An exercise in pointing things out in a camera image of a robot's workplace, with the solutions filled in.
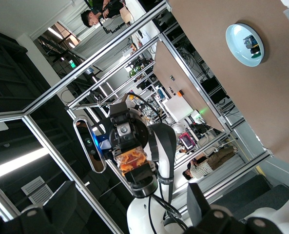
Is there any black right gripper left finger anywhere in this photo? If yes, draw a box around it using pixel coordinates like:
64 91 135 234
0 181 87 234

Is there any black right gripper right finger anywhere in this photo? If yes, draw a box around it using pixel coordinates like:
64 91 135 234
186 182 289 234

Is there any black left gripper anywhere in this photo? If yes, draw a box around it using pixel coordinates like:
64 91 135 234
107 101 150 156

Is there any orange push-button switch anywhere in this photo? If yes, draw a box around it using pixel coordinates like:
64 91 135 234
115 148 158 198

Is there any white air vent grille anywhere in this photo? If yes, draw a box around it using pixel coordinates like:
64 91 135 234
20 175 54 206

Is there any person in striped shirt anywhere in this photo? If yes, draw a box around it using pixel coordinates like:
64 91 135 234
182 146 235 181

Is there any computer monitor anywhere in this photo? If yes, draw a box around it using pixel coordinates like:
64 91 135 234
178 133 197 150

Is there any white panel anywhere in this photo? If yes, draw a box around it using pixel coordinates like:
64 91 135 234
162 96 194 123

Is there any person with black hair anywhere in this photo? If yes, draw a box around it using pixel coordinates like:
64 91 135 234
80 0 135 29

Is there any light blue round plate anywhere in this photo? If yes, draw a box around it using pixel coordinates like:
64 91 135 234
225 22 266 68

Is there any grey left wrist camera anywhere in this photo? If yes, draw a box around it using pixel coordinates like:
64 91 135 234
73 117 107 174

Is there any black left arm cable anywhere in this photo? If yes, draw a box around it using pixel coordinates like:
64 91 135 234
126 93 184 234

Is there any aluminium cage frame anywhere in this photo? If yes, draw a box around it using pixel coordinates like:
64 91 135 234
0 0 274 234

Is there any blue push-button switch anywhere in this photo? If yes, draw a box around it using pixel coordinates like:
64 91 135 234
242 34 262 59

